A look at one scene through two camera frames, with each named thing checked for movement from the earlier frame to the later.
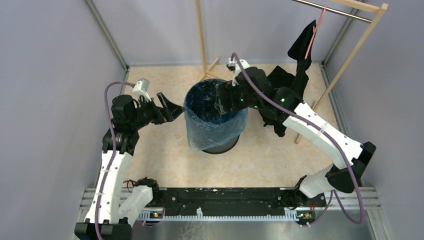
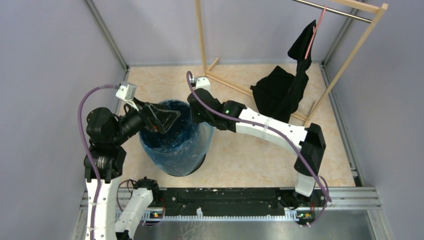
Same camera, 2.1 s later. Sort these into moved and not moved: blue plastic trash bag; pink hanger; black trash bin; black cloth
Moved: blue plastic trash bag; black trash bin
Not moved: black cloth; pink hanger
